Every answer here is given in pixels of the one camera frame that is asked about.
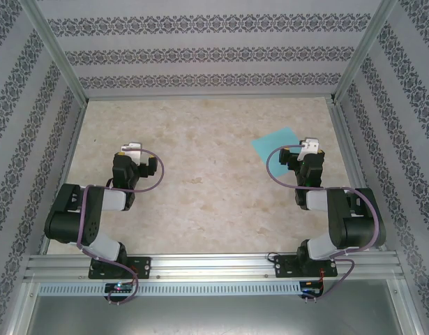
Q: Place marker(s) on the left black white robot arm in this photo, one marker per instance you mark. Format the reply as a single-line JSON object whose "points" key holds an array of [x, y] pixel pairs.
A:
{"points": [[95, 209]]}

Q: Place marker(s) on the left small circuit board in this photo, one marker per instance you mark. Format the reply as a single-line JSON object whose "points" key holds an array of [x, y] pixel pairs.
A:
{"points": [[118, 287]]}

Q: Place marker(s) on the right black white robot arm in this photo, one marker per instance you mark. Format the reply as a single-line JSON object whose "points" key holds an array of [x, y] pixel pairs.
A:
{"points": [[353, 223]]}

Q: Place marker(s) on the aluminium frame post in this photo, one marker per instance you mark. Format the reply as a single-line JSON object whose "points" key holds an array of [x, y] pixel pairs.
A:
{"points": [[360, 52], [57, 52]]}

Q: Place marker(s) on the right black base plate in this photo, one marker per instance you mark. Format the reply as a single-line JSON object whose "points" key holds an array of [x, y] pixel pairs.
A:
{"points": [[282, 267]]}

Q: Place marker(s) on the left aluminium frame post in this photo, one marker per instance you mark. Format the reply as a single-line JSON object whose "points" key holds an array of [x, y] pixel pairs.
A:
{"points": [[57, 52]]}

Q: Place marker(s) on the light blue paper sheet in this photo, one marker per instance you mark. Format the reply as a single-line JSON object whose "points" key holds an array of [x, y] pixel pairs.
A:
{"points": [[270, 146]]}

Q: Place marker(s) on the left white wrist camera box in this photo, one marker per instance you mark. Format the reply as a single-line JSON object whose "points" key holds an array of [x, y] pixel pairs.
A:
{"points": [[132, 148]]}

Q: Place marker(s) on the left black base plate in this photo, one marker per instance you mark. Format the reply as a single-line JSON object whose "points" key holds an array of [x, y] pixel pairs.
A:
{"points": [[144, 267]]}

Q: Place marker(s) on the small circuit board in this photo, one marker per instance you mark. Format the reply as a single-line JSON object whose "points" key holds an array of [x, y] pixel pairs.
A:
{"points": [[310, 289], [118, 287]]}

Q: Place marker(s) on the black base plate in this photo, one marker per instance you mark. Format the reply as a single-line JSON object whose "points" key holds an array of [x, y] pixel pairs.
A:
{"points": [[144, 267], [282, 267]]}

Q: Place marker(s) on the right aluminium frame post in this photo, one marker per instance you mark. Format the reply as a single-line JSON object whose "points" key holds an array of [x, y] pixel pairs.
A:
{"points": [[360, 52]]}

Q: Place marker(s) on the grey metal sheet panel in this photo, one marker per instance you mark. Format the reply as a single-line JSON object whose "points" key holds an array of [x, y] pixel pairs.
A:
{"points": [[214, 317]]}

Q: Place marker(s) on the aluminium mounting rail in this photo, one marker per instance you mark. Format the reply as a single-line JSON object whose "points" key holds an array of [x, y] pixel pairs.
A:
{"points": [[214, 265]]}

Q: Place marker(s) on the right small circuit board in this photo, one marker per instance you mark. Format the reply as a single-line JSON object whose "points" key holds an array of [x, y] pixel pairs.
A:
{"points": [[310, 289]]}

